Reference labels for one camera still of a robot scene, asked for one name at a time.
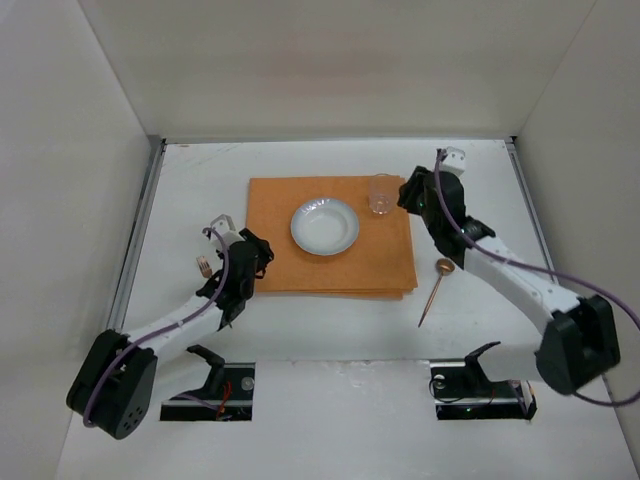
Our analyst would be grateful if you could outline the right aluminium table rail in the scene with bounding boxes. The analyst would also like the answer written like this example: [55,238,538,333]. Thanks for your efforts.
[504,136,555,271]

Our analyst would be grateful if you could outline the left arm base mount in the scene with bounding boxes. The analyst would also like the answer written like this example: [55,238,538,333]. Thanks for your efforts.
[159,363,256,423]

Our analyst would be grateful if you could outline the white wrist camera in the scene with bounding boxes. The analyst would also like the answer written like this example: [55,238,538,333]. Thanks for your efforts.
[202,214,242,251]
[440,146,467,177]

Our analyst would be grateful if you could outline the copper spoon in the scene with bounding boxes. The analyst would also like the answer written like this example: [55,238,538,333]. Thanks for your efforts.
[418,258,456,327]

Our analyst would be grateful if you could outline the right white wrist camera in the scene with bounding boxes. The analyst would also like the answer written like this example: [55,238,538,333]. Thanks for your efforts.
[440,146,467,177]

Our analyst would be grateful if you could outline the left aluminium table rail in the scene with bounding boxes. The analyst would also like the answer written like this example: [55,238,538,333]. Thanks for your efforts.
[98,135,166,333]

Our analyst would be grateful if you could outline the purple cable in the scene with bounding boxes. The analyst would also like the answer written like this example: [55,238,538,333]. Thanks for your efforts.
[82,227,231,429]
[432,149,640,407]

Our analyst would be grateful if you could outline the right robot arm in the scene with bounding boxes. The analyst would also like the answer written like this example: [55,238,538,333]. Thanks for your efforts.
[398,166,621,395]

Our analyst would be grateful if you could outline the aluminium table rail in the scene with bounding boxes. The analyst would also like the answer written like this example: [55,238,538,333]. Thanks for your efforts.
[98,135,166,333]
[504,136,555,271]

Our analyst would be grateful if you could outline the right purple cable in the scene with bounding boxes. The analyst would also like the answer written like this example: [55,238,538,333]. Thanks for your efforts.
[432,149,640,407]

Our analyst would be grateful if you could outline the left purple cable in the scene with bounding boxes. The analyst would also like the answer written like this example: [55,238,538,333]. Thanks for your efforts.
[82,227,231,429]

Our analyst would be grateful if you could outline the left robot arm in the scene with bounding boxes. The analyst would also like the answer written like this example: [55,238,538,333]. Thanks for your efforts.
[66,227,274,440]

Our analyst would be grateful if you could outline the clear plastic cup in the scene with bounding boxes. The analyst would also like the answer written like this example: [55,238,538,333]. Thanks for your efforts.
[368,174,397,215]

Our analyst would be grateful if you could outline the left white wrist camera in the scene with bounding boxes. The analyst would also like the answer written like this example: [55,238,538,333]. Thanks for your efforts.
[202,214,242,251]

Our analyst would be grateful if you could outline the white paper plate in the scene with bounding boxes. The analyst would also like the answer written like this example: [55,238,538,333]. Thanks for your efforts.
[290,197,360,256]

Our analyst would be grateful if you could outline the copper fork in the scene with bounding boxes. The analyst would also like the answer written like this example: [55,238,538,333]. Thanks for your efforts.
[196,256,213,279]

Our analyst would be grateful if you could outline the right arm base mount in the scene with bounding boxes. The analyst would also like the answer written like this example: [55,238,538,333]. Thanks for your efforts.
[428,360,538,421]

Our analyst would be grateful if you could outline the orange cloth napkin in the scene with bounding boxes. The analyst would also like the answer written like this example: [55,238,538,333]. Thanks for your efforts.
[246,176,418,298]

